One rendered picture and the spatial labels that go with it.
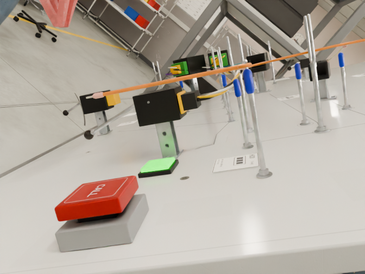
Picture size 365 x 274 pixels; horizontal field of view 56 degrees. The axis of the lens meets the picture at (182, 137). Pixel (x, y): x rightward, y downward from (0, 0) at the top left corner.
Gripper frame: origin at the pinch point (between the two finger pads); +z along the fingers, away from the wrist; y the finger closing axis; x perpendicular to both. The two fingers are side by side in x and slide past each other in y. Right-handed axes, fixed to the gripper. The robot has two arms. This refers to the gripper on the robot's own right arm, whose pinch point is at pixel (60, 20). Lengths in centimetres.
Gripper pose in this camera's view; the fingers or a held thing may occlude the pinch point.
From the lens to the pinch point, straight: 50.3
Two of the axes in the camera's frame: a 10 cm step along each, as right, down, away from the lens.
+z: 0.3, 9.7, 2.3
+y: 2.2, -2.3, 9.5
